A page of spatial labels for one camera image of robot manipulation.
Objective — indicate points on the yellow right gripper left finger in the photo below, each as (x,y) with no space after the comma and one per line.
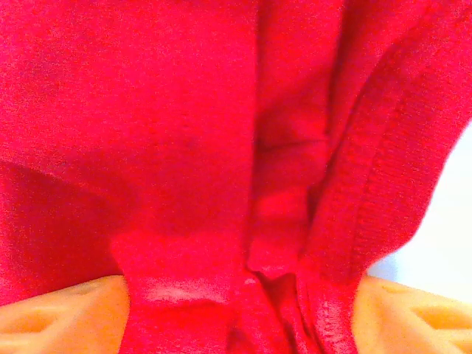
(55,324)

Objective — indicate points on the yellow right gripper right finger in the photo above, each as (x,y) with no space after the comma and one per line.
(413,324)

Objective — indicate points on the red t-shirt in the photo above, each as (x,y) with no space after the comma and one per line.
(184,147)

